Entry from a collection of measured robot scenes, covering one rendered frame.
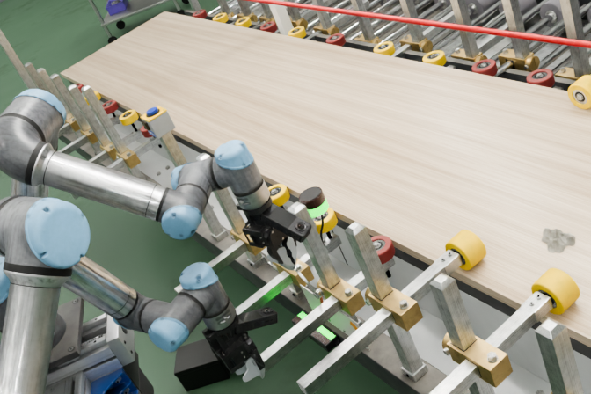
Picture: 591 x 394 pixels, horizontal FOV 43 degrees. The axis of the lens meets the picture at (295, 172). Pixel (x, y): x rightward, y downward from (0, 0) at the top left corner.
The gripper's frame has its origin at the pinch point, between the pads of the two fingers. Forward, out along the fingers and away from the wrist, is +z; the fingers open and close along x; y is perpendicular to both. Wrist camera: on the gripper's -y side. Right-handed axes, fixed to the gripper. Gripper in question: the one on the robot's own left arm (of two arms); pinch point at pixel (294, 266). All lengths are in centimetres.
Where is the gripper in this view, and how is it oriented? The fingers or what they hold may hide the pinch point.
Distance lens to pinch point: 179.6
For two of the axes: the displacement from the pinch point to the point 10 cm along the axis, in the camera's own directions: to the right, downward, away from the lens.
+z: 3.6, 7.9, 5.0
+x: -5.2, 6.1, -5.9
